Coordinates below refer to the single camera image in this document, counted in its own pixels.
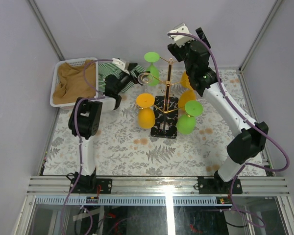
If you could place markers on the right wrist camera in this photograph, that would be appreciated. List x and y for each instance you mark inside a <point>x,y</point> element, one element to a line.
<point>177,34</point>

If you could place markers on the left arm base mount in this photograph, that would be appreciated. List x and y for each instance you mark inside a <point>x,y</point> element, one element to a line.
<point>89,184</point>

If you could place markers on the green striped cloth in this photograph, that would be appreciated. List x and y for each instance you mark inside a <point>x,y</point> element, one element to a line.
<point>106,69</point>

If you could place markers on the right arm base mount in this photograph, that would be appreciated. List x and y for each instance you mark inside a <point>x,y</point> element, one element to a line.
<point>218,186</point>

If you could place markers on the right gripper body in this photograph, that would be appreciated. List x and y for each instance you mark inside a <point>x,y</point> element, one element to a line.
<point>181,53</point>

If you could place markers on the green plastic cup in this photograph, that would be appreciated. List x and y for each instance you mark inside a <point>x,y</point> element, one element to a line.
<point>152,57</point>

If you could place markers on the floral tablecloth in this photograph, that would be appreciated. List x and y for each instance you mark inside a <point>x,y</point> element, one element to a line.
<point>121,147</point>

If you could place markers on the green wine glass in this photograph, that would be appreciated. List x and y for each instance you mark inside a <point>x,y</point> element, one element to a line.
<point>187,122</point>

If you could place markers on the gold wine glass rack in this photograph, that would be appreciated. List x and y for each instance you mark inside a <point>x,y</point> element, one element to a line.
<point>166,109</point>

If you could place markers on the orange plastic cup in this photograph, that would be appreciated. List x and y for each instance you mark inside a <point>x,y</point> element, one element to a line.
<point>146,116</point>

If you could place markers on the orange wine glass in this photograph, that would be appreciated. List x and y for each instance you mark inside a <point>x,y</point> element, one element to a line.
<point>185,81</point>
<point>185,97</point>

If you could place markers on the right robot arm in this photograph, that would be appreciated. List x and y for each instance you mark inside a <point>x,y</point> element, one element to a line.
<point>249,135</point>

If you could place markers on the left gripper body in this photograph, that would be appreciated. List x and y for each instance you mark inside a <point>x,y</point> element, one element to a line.
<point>125,79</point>

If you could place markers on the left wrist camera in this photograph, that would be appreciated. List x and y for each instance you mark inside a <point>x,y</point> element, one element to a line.
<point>121,64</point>

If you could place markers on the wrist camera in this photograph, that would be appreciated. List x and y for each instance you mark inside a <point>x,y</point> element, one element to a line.
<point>121,64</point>
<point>177,34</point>

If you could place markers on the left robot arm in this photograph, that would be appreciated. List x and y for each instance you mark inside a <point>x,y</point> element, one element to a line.
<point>85,117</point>

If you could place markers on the aluminium rail frame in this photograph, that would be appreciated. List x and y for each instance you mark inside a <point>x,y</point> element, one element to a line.
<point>156,186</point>

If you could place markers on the brown cloth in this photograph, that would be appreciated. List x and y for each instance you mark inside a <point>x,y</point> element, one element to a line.
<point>75,82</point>

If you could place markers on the clear glass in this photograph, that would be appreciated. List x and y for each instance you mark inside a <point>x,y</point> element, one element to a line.
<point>145,79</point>

